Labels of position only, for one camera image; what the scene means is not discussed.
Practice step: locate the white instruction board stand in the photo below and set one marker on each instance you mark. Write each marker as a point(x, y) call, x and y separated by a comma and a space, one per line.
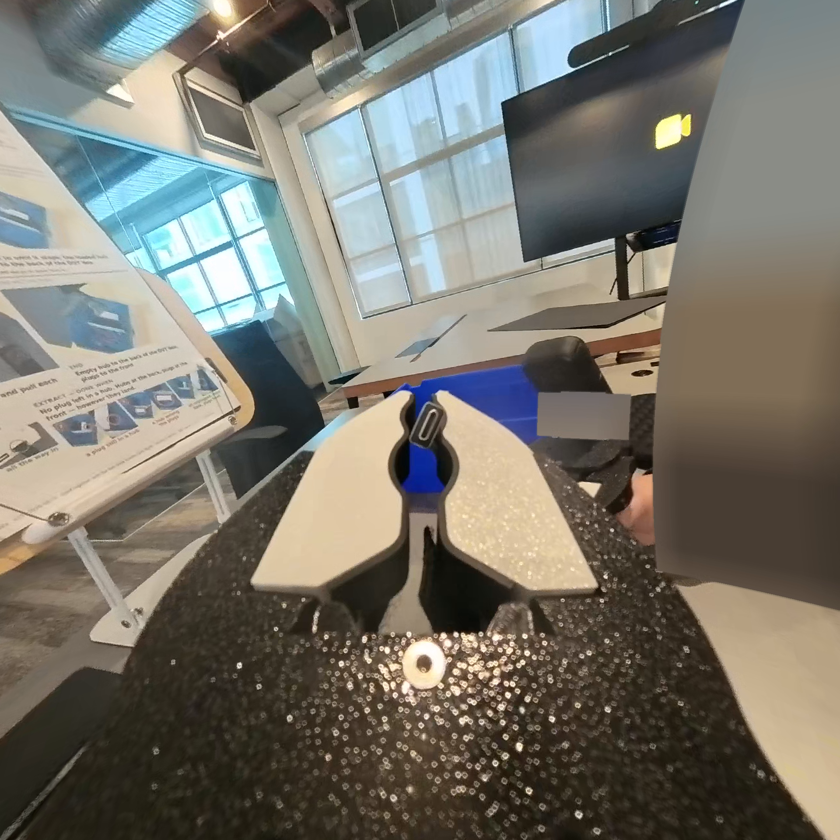
point(118, 590)

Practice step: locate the blue plastic bin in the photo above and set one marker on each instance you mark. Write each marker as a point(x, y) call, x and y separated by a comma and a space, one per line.
point(505, 400)

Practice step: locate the large black wall monitor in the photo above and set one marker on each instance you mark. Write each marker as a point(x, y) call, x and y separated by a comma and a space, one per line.
point(597, 157)

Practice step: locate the black monitor stand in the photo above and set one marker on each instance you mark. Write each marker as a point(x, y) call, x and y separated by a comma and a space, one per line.
point(628, 266)

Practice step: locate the metal air duct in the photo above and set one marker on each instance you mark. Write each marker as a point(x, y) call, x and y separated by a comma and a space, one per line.
point(394, 46)

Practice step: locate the black office chair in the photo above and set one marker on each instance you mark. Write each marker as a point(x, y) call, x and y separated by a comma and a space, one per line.
point(269, 400)
point(564, 364)

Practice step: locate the person's right hand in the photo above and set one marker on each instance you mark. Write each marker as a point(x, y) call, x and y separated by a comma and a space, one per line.
point(642, 508)

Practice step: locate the printed instruction board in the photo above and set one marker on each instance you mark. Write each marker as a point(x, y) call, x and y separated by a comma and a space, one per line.
point(85, 341)

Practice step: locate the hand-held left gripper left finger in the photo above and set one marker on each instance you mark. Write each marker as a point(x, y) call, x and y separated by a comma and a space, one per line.
point(341, 499)

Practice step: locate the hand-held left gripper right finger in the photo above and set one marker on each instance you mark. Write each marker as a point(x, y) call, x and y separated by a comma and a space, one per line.
point(505, 512)

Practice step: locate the white conference table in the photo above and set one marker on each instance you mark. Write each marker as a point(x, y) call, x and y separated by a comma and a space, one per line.
point(472, 348)

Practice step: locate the black video conference bar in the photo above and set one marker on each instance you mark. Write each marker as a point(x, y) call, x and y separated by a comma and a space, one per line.
point(630, 36)

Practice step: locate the black desk mat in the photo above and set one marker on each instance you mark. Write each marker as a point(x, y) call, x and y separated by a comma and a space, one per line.
point(577, 315)
point(46, 735)

